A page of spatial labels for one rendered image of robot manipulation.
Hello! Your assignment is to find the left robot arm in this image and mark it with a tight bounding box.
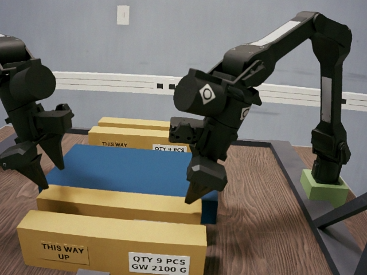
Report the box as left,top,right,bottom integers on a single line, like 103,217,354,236
0,33,74,138

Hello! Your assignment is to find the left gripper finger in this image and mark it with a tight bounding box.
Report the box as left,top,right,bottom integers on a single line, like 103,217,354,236
39,133,65,170
11,154,49,190

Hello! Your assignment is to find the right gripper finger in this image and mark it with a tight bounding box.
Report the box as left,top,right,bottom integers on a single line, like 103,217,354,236
184,180,214,205
186,144,199,182

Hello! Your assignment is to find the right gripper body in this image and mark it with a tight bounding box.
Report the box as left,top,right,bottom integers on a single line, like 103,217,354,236
187,117,239,192

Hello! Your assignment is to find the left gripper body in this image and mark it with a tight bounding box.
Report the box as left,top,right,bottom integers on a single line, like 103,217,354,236
0,102,58,170

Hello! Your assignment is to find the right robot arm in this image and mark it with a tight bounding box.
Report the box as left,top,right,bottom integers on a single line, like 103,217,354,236
169,11,352,185

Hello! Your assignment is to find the yellow cardboard carton side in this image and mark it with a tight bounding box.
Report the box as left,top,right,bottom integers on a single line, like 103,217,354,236
36,184,201,225
88,126,191,152
17,210,207,275
98,117,170,131

